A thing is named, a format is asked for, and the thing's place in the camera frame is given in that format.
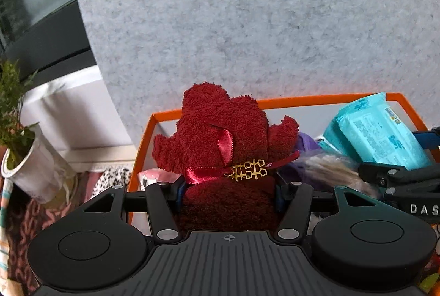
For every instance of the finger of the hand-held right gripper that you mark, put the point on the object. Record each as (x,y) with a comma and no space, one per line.
(402,176)
(429,138)

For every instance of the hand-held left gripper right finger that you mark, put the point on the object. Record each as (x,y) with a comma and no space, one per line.
(279,196)

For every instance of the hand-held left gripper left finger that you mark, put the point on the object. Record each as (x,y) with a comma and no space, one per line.
(179,194)

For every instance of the teal wipes packet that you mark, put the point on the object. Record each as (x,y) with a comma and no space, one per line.
(374,131)

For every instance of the purple fleece cloth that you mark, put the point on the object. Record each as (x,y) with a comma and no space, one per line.
(307,144)

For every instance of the red towel bear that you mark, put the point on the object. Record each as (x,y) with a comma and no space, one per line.
(220,117)

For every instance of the orange cardboard box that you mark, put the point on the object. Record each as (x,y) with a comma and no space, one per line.
(309,100)

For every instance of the white pink plush toy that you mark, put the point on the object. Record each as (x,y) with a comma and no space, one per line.
(151,175)

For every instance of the leopard print cloth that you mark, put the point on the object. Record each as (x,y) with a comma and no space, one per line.
(111,180)

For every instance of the red patterned blanket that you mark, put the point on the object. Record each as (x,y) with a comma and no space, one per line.
(34,223)

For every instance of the plant in white pot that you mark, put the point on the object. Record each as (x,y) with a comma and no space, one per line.
(31,172)

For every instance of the striped patterned booklet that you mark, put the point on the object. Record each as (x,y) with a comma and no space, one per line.
(3,248)

